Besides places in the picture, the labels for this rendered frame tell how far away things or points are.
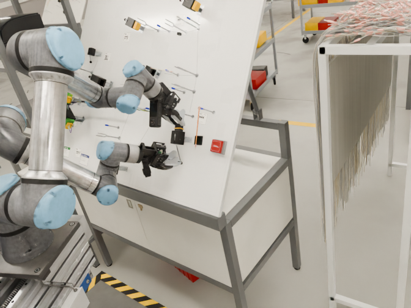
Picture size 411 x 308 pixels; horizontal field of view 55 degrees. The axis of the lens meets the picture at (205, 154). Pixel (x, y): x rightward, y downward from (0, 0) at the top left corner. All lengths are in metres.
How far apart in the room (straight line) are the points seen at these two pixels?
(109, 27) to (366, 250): 2.00
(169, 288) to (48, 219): 1.63
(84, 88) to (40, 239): 0.51
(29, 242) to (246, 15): 1.17
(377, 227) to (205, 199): 1.50
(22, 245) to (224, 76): 0.99
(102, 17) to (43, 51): 1.28
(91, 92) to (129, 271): 1.63
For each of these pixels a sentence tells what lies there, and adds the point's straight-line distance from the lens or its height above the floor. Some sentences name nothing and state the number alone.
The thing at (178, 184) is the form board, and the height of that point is 0.93.
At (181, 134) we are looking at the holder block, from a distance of 1.68.
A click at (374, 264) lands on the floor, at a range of 2.63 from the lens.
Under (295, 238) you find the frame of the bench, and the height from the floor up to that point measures 0.26.
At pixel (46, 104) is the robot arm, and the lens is 1.12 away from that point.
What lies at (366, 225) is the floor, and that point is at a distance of 2.88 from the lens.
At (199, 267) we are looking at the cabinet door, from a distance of 2.06.
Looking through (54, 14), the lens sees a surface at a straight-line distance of 8.11.
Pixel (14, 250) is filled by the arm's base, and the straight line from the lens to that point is 1.27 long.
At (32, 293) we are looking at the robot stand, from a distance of 1.27.
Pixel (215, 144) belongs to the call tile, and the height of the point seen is 1.12.
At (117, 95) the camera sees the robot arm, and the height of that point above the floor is 1.43.
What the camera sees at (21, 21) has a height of 1.62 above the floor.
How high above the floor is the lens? 1.89
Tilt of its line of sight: 29 degrees down
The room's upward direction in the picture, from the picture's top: 12 degrees counter-clockwise
